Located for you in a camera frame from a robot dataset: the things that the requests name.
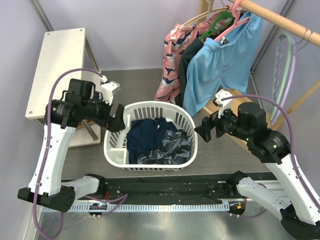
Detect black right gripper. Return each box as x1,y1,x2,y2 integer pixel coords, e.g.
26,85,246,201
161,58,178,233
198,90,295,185
194,101,252,142

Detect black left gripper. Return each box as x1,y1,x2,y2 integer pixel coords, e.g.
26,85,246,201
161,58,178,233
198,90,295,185
81,91,125,132

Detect light blue shorts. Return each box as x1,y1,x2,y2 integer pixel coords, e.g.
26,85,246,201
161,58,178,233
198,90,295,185
183,12,264,116

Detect pink plastic hanger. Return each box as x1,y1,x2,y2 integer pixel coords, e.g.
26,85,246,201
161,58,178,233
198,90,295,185
213,0,251,43

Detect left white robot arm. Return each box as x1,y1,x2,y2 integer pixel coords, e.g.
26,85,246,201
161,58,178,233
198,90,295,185
17,78,126,213

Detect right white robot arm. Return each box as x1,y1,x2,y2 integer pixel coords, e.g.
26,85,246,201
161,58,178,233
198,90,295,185
194,102,320,240

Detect dark teal shorts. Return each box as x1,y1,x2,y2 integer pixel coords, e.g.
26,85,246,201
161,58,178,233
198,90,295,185
177,38,204,107

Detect lilac hanger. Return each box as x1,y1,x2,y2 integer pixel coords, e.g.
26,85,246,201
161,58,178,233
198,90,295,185
271,37,298,126

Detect pink floral shorts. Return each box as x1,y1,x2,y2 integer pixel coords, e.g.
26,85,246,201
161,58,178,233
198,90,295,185
154,13,219,106

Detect green plastic hanger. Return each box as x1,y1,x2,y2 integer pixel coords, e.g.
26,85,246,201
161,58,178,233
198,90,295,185
198,11,235,41

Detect beige wooden hanger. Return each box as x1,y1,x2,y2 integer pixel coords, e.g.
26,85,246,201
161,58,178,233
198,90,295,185
182,6,229,26

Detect white plastic laundry basket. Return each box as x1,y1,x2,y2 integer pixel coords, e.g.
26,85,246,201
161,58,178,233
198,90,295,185
103,101,198,171

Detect navy blue garment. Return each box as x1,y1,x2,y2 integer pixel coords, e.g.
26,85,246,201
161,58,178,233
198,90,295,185
126,117,178,164

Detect red yellow box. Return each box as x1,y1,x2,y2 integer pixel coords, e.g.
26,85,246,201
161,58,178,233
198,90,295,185
77,122,84,129

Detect dark leaf-print garment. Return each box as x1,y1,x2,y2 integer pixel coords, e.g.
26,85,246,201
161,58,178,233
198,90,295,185
137,129,193,165

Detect wooden clothes rack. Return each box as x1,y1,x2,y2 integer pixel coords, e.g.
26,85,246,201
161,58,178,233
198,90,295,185
197,0,320,153

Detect white side table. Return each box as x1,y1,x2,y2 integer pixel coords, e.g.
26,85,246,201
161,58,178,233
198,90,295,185
25,28,101,148

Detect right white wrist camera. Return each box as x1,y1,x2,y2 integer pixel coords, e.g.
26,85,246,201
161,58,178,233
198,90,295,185
211,89,236,121

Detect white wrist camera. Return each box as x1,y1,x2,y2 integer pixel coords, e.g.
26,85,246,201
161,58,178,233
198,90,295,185
100,81,121,104
211,89,236,121

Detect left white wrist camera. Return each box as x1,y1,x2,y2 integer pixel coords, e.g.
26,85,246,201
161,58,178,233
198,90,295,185
100,81,121,104

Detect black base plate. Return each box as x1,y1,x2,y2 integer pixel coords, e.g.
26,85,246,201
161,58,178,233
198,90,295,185
91,174,243,206

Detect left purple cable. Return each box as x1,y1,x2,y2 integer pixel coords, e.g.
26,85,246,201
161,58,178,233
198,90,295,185
32,67,130,239

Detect white slotted cable duct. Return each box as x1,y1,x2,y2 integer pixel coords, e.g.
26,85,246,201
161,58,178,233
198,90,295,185
42,202,230,213

